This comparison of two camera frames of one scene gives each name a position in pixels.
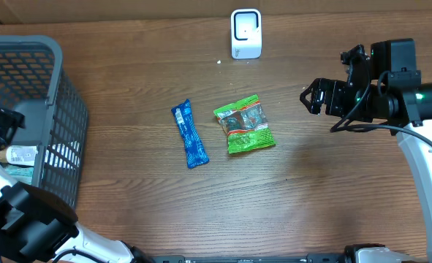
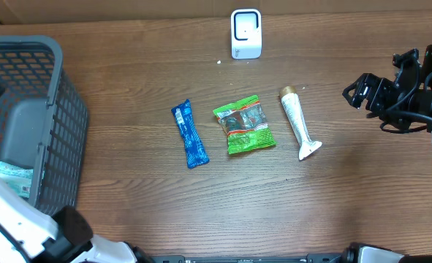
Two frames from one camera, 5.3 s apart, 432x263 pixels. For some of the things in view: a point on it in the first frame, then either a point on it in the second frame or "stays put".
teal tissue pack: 20,174 stays put
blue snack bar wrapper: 196,153 stays put
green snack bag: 245,125 stays put
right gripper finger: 319,84 to 365,88
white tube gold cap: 18,155 to 293,107
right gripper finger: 305,97 to 361,93
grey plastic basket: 24,74 stays put
